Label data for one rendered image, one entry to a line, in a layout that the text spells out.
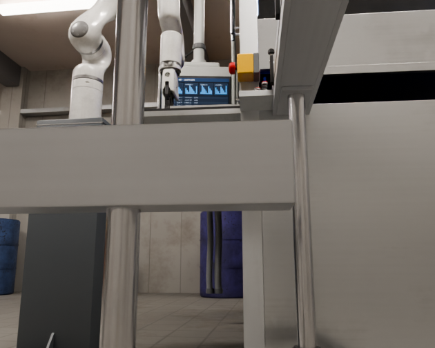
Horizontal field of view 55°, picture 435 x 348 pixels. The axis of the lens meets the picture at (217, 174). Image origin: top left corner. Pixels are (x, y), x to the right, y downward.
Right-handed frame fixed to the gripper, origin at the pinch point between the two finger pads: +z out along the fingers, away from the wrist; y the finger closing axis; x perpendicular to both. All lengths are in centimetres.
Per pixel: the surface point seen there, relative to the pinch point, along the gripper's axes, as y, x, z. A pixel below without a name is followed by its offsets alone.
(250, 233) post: -12, -31, 47
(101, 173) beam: -92, -11, 44
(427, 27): -12, -92, -23
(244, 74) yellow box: -20.2, -29.5, -4.0
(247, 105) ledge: -17.7, -30.3, 5.9
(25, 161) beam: -92, 1, 43
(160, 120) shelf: -6.4, 1.6, 6.2
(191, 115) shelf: -10.3, -10.4, 6.1
